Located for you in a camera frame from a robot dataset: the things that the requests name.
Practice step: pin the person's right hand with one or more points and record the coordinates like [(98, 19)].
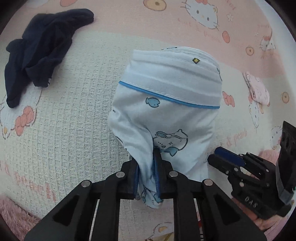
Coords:
[(266, 223)]

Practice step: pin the light blue printed underwear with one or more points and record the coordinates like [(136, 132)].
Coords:
[(166, 111)]

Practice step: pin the navy garment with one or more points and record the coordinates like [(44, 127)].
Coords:
[(41, 46)]

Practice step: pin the pink folded garment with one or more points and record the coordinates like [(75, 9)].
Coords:
[(259, 90)]

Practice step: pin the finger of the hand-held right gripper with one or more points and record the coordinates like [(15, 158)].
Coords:
[(218, 162), (227, 154)]

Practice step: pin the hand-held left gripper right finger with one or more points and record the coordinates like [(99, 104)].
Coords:
[(157, 180)]

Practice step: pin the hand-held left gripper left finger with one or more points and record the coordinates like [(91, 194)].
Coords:
[(129, 178)]

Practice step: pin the pink cat printed blanket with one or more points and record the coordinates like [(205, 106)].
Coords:
[(69, 115)]

